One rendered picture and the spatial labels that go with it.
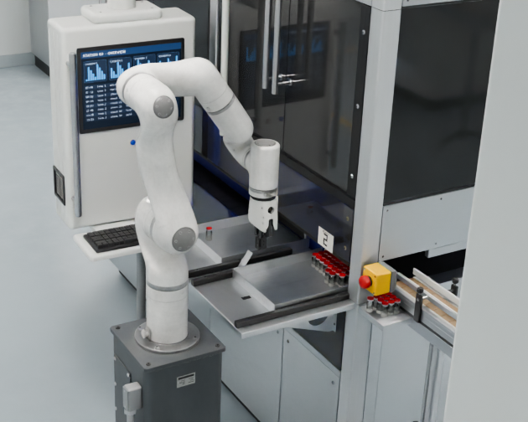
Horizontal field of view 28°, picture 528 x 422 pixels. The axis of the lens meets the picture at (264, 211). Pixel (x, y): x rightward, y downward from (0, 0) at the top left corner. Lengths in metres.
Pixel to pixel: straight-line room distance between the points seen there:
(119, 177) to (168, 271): 0.98
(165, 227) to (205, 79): 0.41
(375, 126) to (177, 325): 0.80
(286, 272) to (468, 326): 1.98
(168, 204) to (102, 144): 1.00
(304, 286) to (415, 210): 0.43
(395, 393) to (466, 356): 2.08
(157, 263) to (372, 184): 0.67
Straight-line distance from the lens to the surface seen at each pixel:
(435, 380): 3.31
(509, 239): 1.38
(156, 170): 2.80
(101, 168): 3.82
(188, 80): 2.77
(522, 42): 1.31
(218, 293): 3.29
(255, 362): 3.98
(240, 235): 3.65
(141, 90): 2.69
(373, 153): 3.06
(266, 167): 2.97
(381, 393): 3.54
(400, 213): 3.21
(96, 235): 3.78
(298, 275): 3.41
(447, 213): 3.34
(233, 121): 2.86
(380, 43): 2.95
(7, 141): 6.98
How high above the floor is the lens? 2.49
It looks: 25 degrees down
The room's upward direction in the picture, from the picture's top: 2 degrees clockwise
